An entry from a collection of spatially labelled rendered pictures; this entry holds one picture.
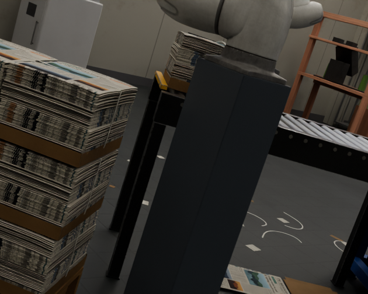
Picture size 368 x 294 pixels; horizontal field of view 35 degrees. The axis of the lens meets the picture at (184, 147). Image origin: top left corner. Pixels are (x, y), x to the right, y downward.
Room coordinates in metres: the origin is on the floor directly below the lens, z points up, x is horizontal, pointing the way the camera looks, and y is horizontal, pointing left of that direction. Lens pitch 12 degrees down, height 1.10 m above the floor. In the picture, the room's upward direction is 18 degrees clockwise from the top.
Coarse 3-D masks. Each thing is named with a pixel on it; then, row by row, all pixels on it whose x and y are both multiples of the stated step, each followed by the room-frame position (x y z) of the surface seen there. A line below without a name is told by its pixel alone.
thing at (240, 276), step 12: (228, 264) 2.70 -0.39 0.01; (228, 276) 2.55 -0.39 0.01; (240, 276) 2.59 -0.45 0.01; (252, 276) 2.64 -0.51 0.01; (264, 276) 2.69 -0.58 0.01; (276, 276) 2.74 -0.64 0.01; (228, 288) 2.42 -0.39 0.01; (240, 288) 2.46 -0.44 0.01; (252, 288) 2.51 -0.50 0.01; (264, 288) 2.55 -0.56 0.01; (276, 288) 2.59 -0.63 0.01
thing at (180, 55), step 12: (180, 36) 2.46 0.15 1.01; (192, 36) 2.34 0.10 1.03; (180, 48) 2.34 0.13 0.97; (192, 48) 2.35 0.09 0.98; (204, 48) 2.35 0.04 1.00; (216, 48) 2.36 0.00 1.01; (168, 60) 2.56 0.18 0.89; (180, 60) 2.34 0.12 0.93; (192, 60) 2.34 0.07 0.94; (168, 72) 2.49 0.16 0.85; (180, 72) 2.33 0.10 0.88; (192, 72) 2.34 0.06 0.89
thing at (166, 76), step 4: (164, 72) 2.60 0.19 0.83; (164, 76) 2.55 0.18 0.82; (168, 76) 2.38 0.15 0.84; (168, 80) 2.35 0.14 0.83; (172, 80) 2.33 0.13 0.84; (176, 80) 2.33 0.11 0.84; (180, 80) 2.34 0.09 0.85; (168, 84) 2.33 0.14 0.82; (172, 84) 2.33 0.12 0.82; (176, 84) 2.34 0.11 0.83; (180, 84) 2.34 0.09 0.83; (184, 84) 2.34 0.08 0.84; (188, 84) 2.34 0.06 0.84; (172, 88) 2.33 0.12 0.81; (176, 88) 2.34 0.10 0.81; (180, 88) 2.34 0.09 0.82; (184, 88) 2.34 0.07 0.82
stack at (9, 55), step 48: (0, 48) 1.80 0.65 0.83; (0, 96) 1.62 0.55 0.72; (48, 96) 1.60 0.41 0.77; (96, 96) 1.57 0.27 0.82; (0, 144) 1.61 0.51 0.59; (96, 144) 1.66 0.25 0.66; (0, 192) 1.60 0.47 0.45; (48, 192) 1.58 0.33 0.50; (96, 192) 1.82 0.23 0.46; (0, 240) 1.59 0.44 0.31; (48, 240) 1.57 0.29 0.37; (48, 288) 1.62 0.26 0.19
